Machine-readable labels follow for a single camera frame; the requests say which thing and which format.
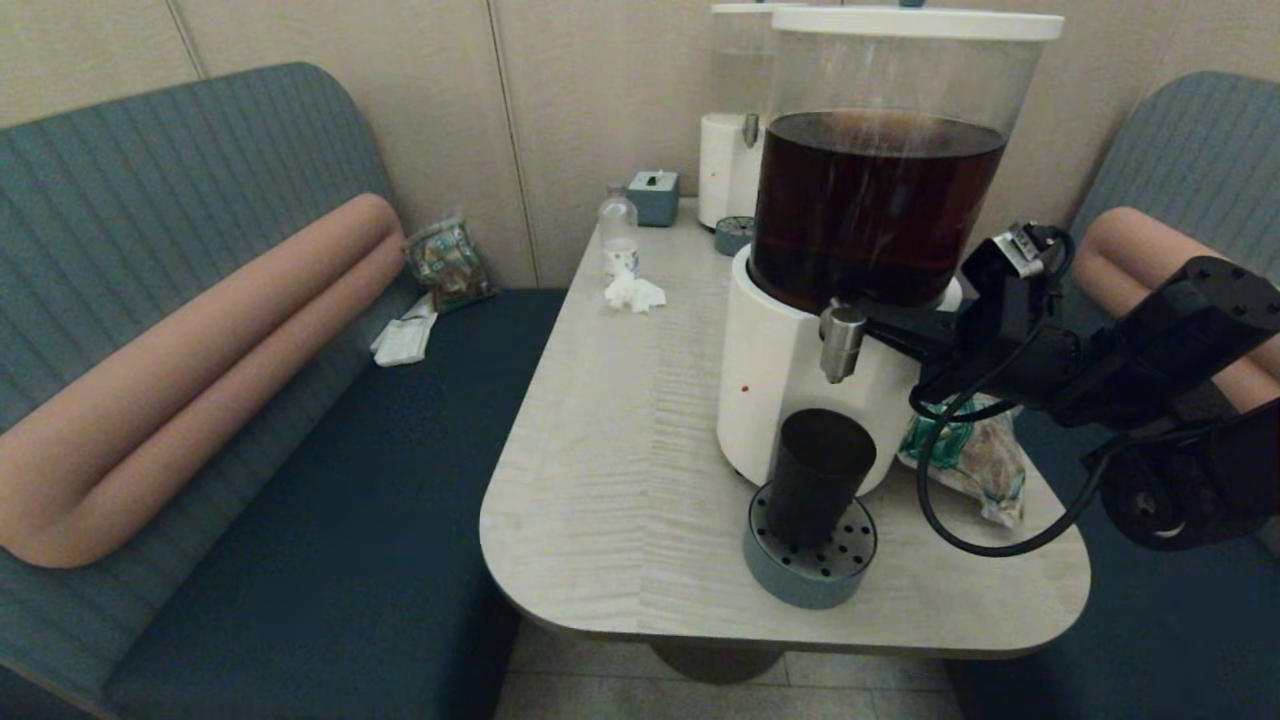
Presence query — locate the black plastic cup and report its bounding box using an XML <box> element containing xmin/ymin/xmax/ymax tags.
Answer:
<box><xmin>766</xmin><ymin>408</ymin><xmax>878</xmax><ymax>551</ymax></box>

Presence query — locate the green white snack bag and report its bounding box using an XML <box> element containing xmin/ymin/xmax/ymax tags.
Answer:
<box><xmin>897</xmin><ymin>395</ymin><xmax>1028</xmax><ymax>528</ymax></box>

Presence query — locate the dark tea beverage dispenser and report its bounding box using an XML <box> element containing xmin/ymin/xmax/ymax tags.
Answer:
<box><xmin>716</xmin><ymin>5</ymin><xmax>1066</xmax><ymax>498</ymax></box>

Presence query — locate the pink right bolster cushion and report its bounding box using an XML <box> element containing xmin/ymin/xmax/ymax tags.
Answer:
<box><xmin>1075</xmin><ymin>207</ymin><xmax>1280</xmax><ymax>411</ymax></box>

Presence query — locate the pink bolster cushion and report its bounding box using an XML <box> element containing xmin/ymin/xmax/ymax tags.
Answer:
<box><xmin>0</xmin><ymin>192</ymin><xmax>409</xmax><ymax>569</ymax></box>
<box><xmin>1075</xmin><ymin>207</ymin><xmax>1280</xmax><ymax>411</ymax></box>

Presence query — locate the round grey drip tray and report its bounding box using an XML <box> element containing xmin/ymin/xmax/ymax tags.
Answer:
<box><xmin>742</xmin><ymin>482</ymin><xmax>879</xmax><ymax>610</ymax></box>
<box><xmin>713</xmin><ymin>215</ymin><xmax>757</xmax><ymax>257</ymax></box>

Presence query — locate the clear water beverage dispenser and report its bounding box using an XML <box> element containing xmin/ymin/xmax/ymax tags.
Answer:
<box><xmin>697</xmin><ymin>2</ymin><xmax>791</xmax><ymax>229</ymax></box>

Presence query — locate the crumpled white tissue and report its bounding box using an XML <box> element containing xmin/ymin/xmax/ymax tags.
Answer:
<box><xmin>604</xmin><ymin>272</ymin><xmax>667</xmax><ymax>315</ymax></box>

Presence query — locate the grey blue tissue box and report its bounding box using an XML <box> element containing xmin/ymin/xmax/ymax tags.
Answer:
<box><xmin>627</xmin><ymin>170</ymin><xmax>681</xmax><ymax>227</ymax></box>

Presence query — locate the clear plastic bottle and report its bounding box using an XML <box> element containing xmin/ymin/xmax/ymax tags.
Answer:
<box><xmin>597</xmin><ymin>183</ymin><xmax>639</xmax><ymax>278</ymax></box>

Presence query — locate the teal right booth bench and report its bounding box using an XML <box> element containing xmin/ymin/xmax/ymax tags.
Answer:
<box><xmin>945</xmin><ymin>70</ymin><xmax>1280</xmax><ymax>720</ymax></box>

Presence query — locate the teal booth bench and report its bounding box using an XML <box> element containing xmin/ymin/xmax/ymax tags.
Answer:
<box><xmin>945</xmin><ymin>70</ymin><xmax>1280</xmax><ymax>720</ymax></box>
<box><xmin>0</xmin><ymin>60</ymin><xmax>571</xmax><ymax>720</ymax></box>

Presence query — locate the brown green snack bag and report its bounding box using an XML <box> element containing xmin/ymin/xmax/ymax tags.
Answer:
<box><xmin>404</xmin><ymin>215</ymin><xmax>496</xmax><ymax>313</ymax></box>

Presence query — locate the white napkin pack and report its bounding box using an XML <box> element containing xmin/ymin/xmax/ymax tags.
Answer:
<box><xmin>371</xmin><ymin>293</ymin><xmax>441</xmax><ymax>367</ymax></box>

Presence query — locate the teal left booth bench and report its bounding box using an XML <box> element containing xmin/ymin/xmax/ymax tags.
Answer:
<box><xmin>0</xmin><ymin>60</ymin><xmax>571</xmax><ymax>720</ymax></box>

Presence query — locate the pink left bolster cushion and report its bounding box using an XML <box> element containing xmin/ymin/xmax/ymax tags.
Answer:
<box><xmin>0</xmin><ymin>192</ymin><xmax>409</xmax><ymax>569</ymax></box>

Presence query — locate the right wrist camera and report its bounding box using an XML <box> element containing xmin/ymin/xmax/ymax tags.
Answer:
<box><xmin>988</xmin><ymin>224</ymin><xmax>1063</xmax><ymax>281</ymax></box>

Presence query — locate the black right camera cable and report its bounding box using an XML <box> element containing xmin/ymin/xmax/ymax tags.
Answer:
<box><xmin>908</xmin><ymin>228</ymin><xmax>1280</xmax><ymax>559</ymax></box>

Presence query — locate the bronze table pedestal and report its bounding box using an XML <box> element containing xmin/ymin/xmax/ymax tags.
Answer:
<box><xmin>650</xmin><ymin>642</ymin><xmax>786</xmax><ymax>685</ymax></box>

